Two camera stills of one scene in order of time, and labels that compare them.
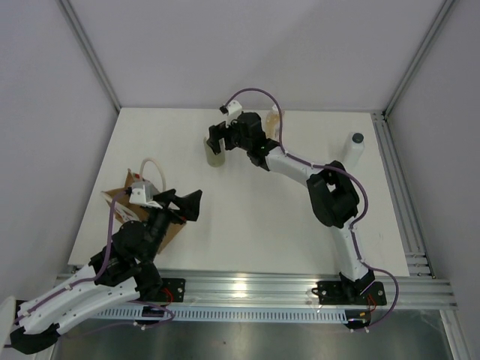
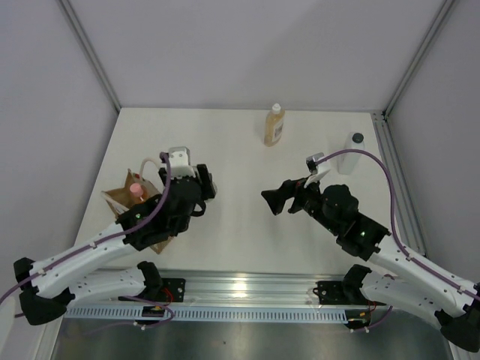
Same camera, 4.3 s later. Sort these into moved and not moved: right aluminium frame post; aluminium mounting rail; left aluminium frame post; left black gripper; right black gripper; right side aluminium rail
Moved: left black gripper; right black gripper
Not moved: aluminium mounting rail; left aluminium frame post; right aluminium frame post; right side aluminium rail
